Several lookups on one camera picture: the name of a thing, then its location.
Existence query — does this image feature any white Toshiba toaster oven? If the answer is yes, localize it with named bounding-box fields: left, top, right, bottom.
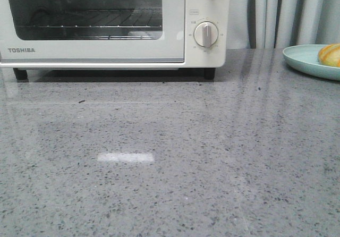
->
left=1, top=0, right=230, bottom=80

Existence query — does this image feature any wire oven rack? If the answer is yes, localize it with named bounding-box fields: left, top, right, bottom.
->
left=15, top=8, right=163, bottom=40

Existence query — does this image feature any lower oven timer knob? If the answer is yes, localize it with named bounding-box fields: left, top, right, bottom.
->
left=193, top=22, right=218, bottom=48

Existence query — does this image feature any teal round plate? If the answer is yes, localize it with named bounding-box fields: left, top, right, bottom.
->
left=283, top=44, right=339, bottom=81

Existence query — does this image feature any golden croissant bread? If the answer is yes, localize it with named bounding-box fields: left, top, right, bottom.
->
left=318, top=44, right=340, bottom=67

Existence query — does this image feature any grey pleated curtain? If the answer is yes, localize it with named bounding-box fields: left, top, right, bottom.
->
left=227, top=0, right=339, bottom=49

